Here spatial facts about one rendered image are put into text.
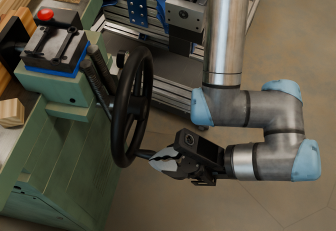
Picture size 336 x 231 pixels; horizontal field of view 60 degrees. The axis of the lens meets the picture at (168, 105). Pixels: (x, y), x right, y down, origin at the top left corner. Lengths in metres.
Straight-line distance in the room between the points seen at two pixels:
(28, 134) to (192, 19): 0.63
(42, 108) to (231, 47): 0.41
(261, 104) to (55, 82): 0.40
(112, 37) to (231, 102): 1.24
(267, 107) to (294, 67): 1.40
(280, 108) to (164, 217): 0.96
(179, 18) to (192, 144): 0.55
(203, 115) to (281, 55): 1.49
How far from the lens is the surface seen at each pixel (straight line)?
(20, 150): 0.64
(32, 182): 0.71
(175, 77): 1.50
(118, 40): 1.70
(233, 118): 0.57
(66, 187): 0.89
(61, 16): 0.63
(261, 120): 0.58
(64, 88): 0.61
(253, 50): 1.99
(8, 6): 0.82
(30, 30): 0.75
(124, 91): 0.56
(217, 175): 0.67
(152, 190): 1.46
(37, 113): 0.66
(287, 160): 0.57
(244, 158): 0.59
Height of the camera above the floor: 1.40
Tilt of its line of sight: 58 degrees down
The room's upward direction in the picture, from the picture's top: straight up
